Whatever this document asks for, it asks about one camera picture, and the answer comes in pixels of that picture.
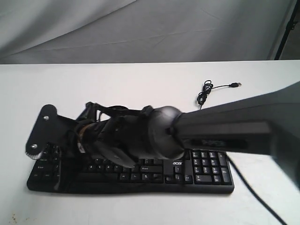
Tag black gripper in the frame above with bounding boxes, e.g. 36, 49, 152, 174
70, 102, 136, 168

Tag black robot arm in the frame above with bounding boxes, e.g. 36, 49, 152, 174
75, 83, 300, 183

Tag black acer keyboard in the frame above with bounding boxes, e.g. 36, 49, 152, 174
27, 143, 234, 195

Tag grey backdrop cloth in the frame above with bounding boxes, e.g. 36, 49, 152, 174
0, 0, 296, 64

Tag black tripod stand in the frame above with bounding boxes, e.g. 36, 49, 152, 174
274, 0, 300, 60

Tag black USB cable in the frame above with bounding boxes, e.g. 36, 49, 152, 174
195, 80, 242, 111

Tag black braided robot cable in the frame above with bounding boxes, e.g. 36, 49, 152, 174
226, 154, 288, 225

